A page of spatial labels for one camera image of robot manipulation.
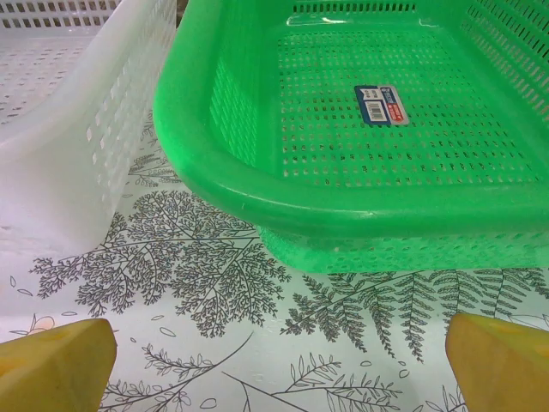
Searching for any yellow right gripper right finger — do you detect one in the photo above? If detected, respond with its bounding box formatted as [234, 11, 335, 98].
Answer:
[445, 312, 549, 412]

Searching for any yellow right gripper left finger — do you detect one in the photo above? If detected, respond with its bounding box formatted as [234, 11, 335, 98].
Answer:
[0, 318, 118, 412]

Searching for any floral fern print tablecloth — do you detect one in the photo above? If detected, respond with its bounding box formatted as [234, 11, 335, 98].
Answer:
[0, 109, 549, 412]

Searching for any white plastic basket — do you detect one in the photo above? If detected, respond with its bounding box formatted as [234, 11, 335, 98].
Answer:
[0, 0, 179, 254]

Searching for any blue red barcode label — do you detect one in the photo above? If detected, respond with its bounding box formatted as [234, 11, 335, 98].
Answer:
[353, 83, 407, 125]

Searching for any green plastic basket with label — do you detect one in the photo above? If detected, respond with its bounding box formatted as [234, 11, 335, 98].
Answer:
[153, 0, 549, 276]

